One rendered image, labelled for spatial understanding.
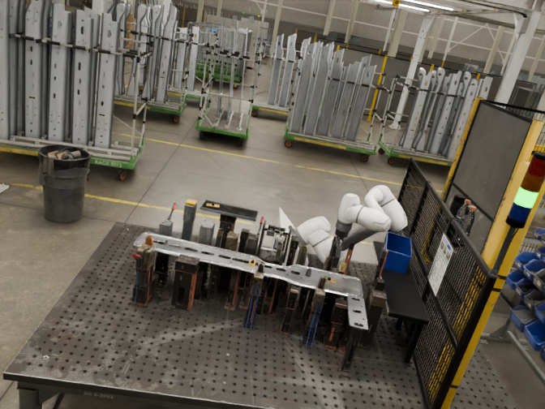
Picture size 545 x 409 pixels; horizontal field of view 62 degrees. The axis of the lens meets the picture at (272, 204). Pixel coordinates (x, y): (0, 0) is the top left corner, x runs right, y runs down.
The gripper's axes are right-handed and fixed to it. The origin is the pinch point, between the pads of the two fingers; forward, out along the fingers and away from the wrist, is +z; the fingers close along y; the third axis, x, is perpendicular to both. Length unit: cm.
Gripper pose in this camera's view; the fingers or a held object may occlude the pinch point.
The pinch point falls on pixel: (334, 260)
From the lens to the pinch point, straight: 268.8
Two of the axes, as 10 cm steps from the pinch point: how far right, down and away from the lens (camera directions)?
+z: -1.9, 9.1, 3.7
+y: 1.1, -3.6, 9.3
